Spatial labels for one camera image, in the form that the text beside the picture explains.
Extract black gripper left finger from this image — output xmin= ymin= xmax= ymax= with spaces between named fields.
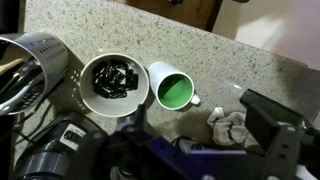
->
xmin=116 ymin=103 xmax=158 ymax=151

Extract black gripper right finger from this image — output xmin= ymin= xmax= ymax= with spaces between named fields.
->
xmin=239 ymin=88 xmax=320 ymax=180

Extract white bowl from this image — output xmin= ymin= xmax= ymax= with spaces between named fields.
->
xmin=79 ymin=52 xmax=150 ymax=119

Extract white cloth black stripes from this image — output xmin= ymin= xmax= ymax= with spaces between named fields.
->
xmin=206 ymin=106 xmax=259 ymax=148

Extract pile of black clips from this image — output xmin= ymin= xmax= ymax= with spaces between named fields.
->
xmin=92 ymin=59 xmax=139 ymax=100

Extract white mug green inside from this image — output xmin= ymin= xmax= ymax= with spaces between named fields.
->
xmin=147 ymin=60 xmax=202 ymax=111

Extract brown wooden furniture panel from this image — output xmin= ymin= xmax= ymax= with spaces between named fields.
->
xmin=113 ymin=0 xmax=224 ymax=33

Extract wooden spatula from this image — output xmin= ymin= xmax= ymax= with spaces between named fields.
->
xmin=0 ymin=43 xmax=36 ymax=76

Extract black electric stove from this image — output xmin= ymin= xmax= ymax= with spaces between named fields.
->
xmin=0 ymin=0 xmax=27 ymax=36

